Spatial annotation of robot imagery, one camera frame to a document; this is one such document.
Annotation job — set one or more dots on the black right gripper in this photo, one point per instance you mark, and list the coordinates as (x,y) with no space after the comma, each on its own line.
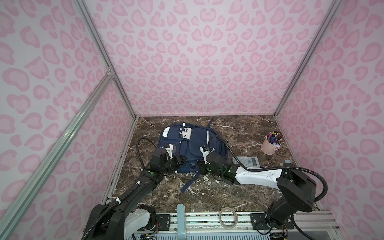
(202,166)

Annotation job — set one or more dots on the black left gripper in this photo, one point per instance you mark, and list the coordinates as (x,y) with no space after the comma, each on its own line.
(177,162)

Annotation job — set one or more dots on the light blue calculator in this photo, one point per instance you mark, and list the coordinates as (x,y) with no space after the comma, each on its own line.
(249,162)

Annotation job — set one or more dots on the navy blue student backpack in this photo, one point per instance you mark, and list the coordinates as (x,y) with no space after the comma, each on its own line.
(187,140)

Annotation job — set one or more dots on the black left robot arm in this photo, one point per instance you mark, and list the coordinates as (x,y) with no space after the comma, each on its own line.
(116,220)

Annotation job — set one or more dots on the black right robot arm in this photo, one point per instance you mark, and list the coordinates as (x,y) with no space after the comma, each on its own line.
(301,188)

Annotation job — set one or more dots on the clear tape roll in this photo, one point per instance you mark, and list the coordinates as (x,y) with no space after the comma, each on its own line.
(228,218)

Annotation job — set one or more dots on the pink pen holder cup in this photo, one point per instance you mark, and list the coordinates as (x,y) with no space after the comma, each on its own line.
(272,142)

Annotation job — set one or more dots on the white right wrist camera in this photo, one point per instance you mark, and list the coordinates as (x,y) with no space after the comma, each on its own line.
(206,150)

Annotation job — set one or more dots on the teal ruler stand post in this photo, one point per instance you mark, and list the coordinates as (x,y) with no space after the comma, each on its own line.
(181,222)

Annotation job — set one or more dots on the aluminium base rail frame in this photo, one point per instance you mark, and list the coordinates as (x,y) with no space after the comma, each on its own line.
(320,225)

